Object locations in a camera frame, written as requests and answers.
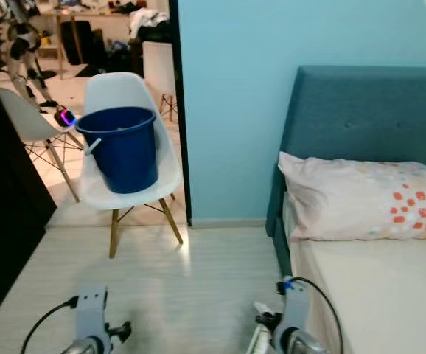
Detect beige sheeted mattress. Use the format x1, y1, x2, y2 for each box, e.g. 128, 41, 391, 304
283, 193, 426, 354

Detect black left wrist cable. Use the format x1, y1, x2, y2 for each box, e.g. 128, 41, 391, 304
20, 296, 80, 354

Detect blue plastic bucket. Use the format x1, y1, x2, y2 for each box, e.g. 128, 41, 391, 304
75, 107, 158, 195

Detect white shell chair wooden legs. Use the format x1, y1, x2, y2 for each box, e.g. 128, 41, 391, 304
0, 87, 85, 204
142, 41, 177, 122
77, 72, 184, 259

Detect pink dotted pillow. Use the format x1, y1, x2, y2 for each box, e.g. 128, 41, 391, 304
277, 151, 426, 241

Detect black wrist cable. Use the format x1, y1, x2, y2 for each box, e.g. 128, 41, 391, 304
288, 276, 344, 354
20, 296, 80, 354

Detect black wardrobe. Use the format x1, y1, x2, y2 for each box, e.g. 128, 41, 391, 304
0, 63, 48, 341

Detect wooden work table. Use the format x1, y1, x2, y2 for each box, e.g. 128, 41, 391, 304
36, 6, 170, 78

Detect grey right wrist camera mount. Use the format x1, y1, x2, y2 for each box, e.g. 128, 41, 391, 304
278, 279, 311, 347

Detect black door frame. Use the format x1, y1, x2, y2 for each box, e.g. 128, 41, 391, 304
167, 0, 193, 226

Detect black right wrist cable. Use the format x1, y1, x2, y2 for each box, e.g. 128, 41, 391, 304
288, 276, 344, 354

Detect black computer case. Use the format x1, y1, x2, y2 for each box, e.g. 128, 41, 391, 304
60, 21, 105, 67

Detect silver black humanoid robot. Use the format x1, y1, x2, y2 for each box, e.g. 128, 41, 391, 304
0, 0, 55, 108

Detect white tube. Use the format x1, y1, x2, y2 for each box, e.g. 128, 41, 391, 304
248, 301, 273, 354

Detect white clothes pile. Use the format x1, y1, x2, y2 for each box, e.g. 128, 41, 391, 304
128, 7, 170, 41

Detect black device with pink light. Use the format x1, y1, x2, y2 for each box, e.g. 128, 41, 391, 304
53, 106, 77, 128

